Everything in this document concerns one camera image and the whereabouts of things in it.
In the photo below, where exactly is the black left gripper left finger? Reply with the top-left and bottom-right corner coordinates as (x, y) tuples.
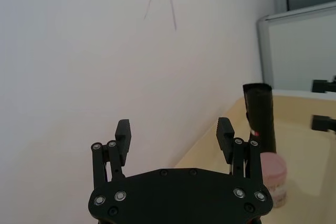
(90, 119), (132, 188)

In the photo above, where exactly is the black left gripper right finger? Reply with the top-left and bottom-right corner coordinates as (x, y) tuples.
(215, 117), (264, 186)

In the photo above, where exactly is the black rolled cylinder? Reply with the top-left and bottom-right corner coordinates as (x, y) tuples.
(242, 82), (278, 154)

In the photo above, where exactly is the pink plastic cup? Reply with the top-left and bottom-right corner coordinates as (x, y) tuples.
(259, 152), (288, 208)

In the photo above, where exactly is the white panel with grey frame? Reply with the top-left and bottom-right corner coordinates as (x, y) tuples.
(256, 1), (336, 94)

